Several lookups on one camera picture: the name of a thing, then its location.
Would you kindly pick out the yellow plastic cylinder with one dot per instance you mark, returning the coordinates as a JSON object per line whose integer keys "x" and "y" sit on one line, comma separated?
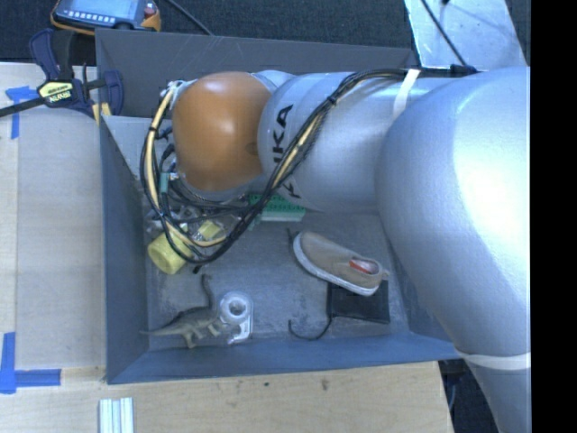
{"x": 166, "y": 254}

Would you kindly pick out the grey-green toy dinosaur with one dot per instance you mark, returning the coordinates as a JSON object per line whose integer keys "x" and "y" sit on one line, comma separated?
{"x": 194, "y": 320}

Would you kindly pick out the grey metal bin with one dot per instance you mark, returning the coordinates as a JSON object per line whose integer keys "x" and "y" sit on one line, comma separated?
{"x": 270, "y": 282}

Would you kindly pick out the pale wood flat board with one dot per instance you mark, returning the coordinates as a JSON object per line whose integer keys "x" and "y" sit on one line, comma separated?
{"x": 58, "y": 242}

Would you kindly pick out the beige slip-on shoe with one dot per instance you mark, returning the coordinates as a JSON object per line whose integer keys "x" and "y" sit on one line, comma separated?
{"x": 333, "y": 262}

